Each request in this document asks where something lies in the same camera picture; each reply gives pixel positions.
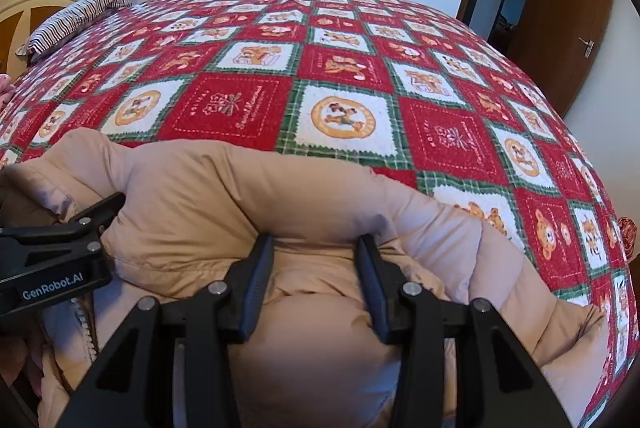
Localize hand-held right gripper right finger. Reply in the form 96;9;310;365
354;234;573;428

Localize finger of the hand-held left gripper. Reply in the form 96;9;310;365
0;191;127;241
0;230;103;281

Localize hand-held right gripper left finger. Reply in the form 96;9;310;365
70;235;276;428

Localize quilted puffer jacket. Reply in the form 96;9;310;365
0;128;608;428

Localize striped pillow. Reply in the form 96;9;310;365
15;0;133;58

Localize red patchwork printed bedspread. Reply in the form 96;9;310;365
0;0;638;428

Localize brown wooden door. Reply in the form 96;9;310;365
510;0;617;119

